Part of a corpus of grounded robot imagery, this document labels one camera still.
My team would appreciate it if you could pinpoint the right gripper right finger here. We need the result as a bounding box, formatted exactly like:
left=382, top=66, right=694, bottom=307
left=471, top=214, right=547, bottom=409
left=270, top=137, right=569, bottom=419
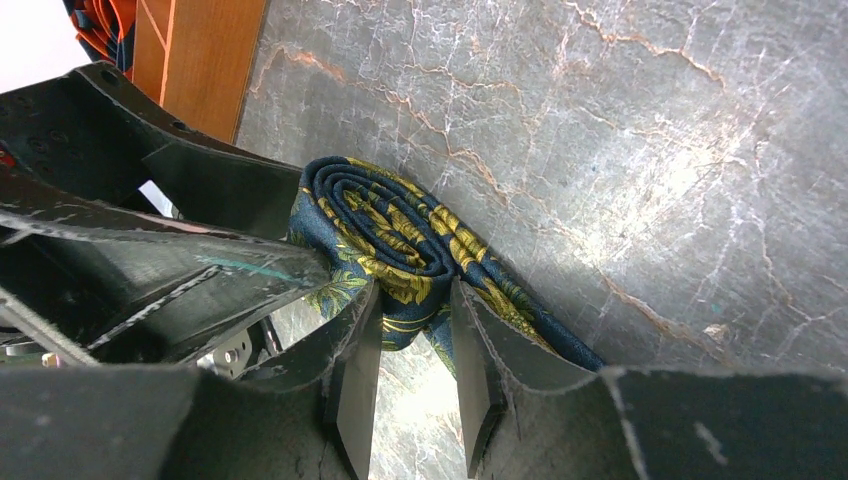
left=450, top=280, right=595, bottom=479

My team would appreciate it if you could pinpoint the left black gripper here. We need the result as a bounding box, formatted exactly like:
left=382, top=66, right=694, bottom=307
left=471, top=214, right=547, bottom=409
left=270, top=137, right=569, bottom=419
left=1, top=63, right=329, bottom=365

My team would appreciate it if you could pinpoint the blue yellow floral tie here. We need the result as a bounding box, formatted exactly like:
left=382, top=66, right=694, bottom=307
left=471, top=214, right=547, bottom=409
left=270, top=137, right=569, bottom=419
left=287, top=156, right=606, bottom=373

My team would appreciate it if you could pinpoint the rolled orange black tie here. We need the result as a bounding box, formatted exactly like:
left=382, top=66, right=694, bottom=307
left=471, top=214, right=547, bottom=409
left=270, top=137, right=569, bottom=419
left=63, top=0, right=137, bottom=79

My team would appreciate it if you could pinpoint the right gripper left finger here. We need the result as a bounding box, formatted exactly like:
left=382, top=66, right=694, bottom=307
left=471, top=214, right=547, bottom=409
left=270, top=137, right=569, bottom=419
left=238, top=282, right=381, bottom=479

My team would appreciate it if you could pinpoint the orange compartment tray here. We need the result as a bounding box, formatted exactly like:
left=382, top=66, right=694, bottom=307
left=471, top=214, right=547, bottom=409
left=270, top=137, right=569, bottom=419
left=132, top=0, right=268, bottom=143

